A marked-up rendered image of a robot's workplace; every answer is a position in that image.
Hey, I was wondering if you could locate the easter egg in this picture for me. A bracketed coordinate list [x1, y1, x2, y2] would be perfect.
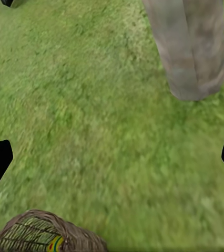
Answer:
[44, 235, 63, 252]

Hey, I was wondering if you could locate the wicker basket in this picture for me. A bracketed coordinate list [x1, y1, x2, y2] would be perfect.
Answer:
[0, 208, 109, 252]

